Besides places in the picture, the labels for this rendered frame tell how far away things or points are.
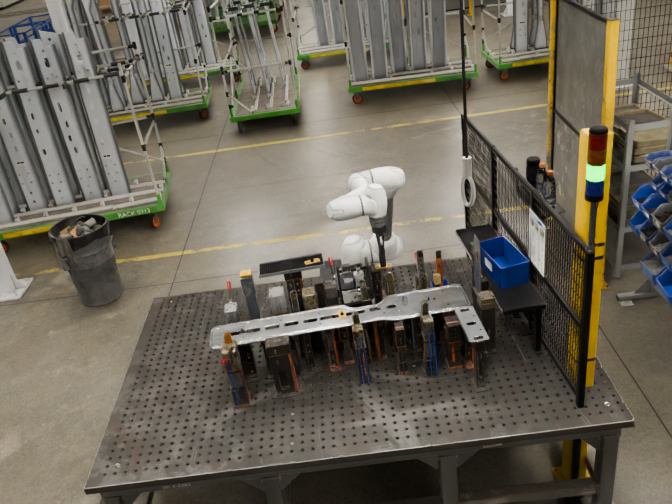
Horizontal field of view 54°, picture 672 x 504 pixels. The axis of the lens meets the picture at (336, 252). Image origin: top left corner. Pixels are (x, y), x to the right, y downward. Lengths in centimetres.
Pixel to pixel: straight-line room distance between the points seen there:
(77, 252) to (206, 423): 276
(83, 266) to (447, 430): 372
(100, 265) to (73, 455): 187
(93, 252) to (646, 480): 439
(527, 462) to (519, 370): 70
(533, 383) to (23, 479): 316
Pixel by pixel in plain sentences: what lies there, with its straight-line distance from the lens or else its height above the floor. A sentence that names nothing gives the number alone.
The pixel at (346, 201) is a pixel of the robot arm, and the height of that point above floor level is 166.
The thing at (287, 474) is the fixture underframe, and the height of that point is 56.
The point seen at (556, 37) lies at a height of 165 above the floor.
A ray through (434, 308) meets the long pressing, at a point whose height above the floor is 100.
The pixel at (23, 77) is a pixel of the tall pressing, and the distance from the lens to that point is 748.
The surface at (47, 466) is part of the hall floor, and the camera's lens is 479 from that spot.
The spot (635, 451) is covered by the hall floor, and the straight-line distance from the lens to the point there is 422.
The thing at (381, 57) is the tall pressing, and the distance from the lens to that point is 1014.
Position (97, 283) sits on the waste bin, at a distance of 608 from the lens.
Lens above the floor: 301
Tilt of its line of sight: 30 degrees down
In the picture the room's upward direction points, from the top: 9 degrees counter-clockwise
